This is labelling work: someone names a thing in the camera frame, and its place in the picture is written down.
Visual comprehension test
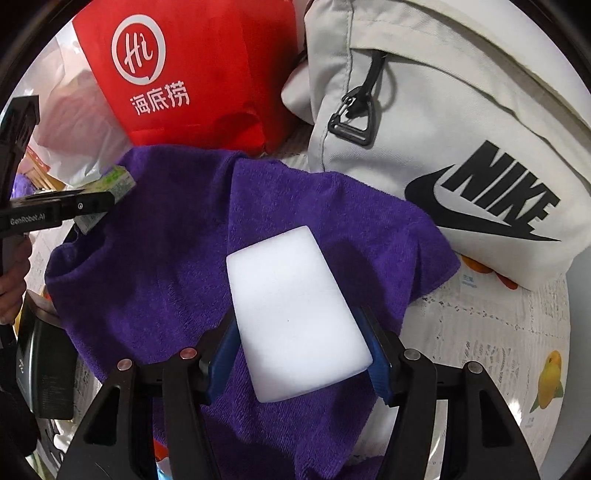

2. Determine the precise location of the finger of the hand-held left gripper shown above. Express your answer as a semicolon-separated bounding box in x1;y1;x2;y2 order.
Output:
60;191;116;225

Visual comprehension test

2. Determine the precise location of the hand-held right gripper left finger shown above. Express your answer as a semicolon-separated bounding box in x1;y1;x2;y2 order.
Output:
55;307;241;480

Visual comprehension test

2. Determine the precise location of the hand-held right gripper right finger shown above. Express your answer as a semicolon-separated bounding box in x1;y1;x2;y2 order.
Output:
355;305;541;480

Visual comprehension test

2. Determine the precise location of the green snack packet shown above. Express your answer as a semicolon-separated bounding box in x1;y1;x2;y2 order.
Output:
75;167;137;232

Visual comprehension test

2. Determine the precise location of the white sponge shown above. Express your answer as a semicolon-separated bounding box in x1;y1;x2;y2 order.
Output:
225;224;374;403

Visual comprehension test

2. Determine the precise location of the person's left hand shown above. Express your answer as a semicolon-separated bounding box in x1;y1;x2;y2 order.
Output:
0;237;32;325

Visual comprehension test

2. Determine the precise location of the white plastic bag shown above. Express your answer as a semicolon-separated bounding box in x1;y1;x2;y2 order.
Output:
34;34;134;185

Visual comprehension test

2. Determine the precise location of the purple towel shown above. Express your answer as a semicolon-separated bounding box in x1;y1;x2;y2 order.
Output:
45;145;462;480

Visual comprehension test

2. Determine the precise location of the fruit print tablecloth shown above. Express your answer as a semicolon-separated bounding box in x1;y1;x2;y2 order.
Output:
25;124;580;480

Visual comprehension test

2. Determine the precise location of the black rectangular box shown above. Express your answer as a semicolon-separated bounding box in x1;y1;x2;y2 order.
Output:
15;302;78;422

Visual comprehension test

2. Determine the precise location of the red paper bag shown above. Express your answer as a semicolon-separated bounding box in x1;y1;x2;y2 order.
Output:
71;0;298;155

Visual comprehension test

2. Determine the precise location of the beige crossbody bag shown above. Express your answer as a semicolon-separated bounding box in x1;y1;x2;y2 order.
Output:
280;0;591;291

